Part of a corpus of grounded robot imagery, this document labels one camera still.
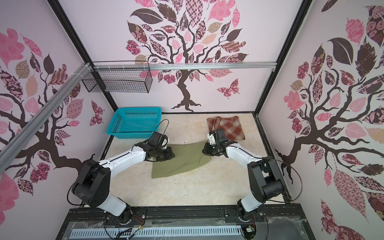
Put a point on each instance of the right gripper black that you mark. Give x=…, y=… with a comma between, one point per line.
x=206, y=149

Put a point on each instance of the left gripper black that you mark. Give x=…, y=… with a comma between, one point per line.
x=168, y=156

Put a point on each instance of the red plaid skirt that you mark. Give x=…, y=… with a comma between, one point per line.
x=231, y=126

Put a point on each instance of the olive green skirt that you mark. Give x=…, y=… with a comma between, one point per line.
x=187, y=158

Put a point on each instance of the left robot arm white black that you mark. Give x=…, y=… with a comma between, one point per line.
x=93, y=183

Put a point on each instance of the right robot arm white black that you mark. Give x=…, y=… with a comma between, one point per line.
x=266, y=180

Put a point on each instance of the teal plastic basket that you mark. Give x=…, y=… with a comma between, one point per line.
x=135, y=122

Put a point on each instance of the black wire basket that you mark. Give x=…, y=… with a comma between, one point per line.
x=119, y=77

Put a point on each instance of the aluminium rail back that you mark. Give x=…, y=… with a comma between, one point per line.
x=199, y=66

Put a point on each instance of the aluminium rail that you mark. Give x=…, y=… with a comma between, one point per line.
x=12, y=149
x=199, y=66

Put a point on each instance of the white slotted cable duct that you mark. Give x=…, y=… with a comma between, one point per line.
x=166, y=233

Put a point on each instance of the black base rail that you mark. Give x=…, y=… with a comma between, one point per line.
x=270, y=222

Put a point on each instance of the aluminium rail left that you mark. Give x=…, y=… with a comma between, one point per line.
x=12, y=149

